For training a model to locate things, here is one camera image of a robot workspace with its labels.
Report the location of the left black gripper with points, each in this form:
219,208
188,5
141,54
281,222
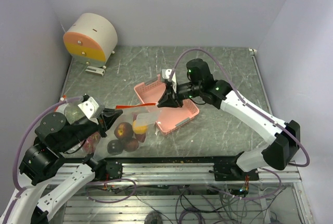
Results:
106,119

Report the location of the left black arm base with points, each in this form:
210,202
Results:
109,169

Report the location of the small dark red plum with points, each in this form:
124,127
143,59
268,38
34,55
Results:
130,145

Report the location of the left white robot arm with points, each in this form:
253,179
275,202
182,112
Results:
44,158

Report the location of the small white metal bracket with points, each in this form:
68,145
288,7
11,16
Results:
95,70

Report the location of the white corner clip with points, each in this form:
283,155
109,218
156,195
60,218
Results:
253,51

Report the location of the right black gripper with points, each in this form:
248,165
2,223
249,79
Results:
170,99

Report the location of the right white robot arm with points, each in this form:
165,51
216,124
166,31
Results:
280,136

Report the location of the magenta dragon fruit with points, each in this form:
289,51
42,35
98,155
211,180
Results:
140,137

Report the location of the red grape bunch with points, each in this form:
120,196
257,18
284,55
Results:
91,143

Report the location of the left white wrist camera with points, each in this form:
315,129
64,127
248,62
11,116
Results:
91,108

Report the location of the pink plastic basket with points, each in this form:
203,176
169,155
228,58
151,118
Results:
170,119

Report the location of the cream cylindrical drawer box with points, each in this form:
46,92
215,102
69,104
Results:
91,40

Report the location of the orange fruit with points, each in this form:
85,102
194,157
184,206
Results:
137,129

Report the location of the clear bag orange zipper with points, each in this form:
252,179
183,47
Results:
74,136

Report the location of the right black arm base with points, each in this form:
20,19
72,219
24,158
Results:
226,169

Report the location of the aluminium mounting rail frame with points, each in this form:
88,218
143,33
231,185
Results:
181,190

